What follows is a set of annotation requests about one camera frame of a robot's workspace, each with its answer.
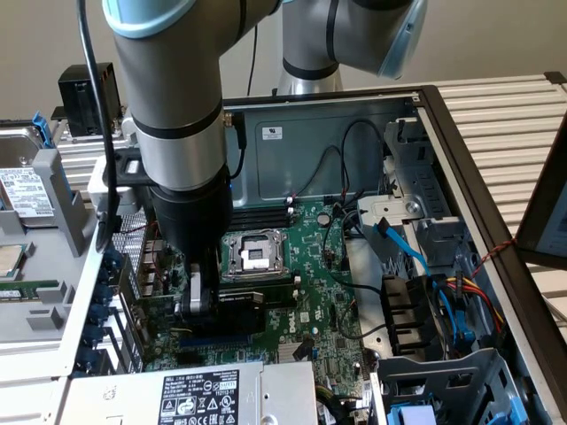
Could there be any pale blue plastic block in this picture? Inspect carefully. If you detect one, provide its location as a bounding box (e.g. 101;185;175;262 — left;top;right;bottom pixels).
385;403;439;425

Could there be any blue grey drive cage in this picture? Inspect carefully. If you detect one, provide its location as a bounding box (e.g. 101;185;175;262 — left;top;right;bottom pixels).
369;347;532;425

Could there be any grey disk bay cage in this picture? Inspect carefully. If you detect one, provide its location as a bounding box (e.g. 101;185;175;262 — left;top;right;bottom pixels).
356;117;470;271

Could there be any thick black wire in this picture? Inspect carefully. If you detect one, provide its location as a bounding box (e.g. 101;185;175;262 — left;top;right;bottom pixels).
321;203;384;296

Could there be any red black twisted wire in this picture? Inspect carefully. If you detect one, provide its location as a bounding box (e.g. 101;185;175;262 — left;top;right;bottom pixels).
119;220;160;284
469;236;517;280

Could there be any black CPU cooler block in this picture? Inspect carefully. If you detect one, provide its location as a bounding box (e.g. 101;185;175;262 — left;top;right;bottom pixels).
57;61;123;138

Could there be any thin black hanging cable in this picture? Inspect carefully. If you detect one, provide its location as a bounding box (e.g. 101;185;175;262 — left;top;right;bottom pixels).
245;24;260;97

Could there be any silver chipset heat sink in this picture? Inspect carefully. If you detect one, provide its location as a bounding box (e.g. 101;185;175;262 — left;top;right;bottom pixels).
276;343;314;365

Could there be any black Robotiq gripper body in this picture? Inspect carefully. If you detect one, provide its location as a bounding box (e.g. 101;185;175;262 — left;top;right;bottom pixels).
148;174;235;267

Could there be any short black wrist cable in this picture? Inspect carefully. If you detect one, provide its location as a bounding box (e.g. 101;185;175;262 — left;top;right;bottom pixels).
223;112;248;181

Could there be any RAM slot with white clips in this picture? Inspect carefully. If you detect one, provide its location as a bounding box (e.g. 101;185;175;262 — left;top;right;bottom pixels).
219;274;301;293
232;207;296;226
232;196;296;213
264;290;302;309

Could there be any silver CPU socket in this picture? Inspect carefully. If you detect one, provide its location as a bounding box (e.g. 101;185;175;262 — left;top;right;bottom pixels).
220;228;291;282

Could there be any dark framed monitor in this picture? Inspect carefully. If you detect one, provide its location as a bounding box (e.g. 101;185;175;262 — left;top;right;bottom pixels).
516;110;567;271

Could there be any open grey PC case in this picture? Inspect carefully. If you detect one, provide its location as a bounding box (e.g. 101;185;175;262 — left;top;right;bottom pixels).
55;83;567;425

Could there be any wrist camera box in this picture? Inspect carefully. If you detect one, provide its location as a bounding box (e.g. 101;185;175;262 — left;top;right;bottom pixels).
87;148;154;208

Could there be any black plastic fan duct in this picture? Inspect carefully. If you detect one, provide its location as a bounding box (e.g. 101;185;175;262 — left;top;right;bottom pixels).
380;274;442;358

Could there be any silver CPU chip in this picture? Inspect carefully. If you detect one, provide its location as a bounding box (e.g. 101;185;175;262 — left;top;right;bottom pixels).
0;242;27;282

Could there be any silver power supply unit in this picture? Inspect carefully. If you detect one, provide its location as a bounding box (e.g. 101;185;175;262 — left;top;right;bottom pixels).
57;360;320;425

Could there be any blue drive rail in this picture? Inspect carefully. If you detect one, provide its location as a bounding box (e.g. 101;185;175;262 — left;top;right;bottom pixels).
508;395;532;425

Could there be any coloured power wire bundle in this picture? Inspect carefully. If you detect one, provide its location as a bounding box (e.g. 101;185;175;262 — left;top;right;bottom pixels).
442;273;509;340

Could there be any thin black wire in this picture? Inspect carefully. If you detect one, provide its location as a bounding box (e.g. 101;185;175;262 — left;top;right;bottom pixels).
291;144;343;200
339;119;386;205

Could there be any blue disk rail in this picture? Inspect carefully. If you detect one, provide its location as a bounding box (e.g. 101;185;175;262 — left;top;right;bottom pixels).
31;112;54;151

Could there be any silver hard disk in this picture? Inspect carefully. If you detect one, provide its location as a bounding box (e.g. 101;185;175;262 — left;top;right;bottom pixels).
0;126;57;231

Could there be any green Dell motherboard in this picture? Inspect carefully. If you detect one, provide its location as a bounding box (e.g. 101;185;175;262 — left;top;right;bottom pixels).
144;201;371;399

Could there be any blue SATA wire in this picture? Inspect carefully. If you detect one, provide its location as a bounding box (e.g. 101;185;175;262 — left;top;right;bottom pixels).
431;278;478;355
374;216;444;293

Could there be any RAM slot with black clips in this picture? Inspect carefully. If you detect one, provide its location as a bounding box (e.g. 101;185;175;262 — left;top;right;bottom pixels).
219;270;296;288
264;282;297;298
232;216;291;232
232;205;291;221

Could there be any thick black camera cable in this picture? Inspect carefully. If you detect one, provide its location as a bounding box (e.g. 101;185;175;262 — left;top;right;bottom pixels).
75;0;120;253

